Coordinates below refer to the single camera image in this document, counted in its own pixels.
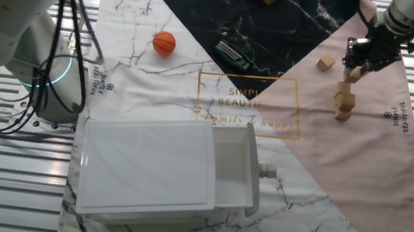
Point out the white drawer with knob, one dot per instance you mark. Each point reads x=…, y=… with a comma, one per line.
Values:
x=232, y=166

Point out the orange mini basketball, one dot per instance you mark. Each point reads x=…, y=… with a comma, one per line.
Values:
x=164, y=44

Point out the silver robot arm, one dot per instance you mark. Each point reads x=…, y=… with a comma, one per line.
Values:
x=54, y=83

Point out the small wooden cube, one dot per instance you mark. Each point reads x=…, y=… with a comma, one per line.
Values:
x=342, y=87
x=345, y=100
x=354, y=75
x=343, y=115
x=326, y=62

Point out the marble and pink tablecloth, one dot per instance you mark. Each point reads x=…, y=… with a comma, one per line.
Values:
x=359, y=188

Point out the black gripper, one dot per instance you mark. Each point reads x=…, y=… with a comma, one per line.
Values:
x=378, y=49

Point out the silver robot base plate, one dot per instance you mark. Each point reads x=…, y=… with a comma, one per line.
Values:
x=45, y=125

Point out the white drawer cabinet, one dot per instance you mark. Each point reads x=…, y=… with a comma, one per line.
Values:
x=147, y=164

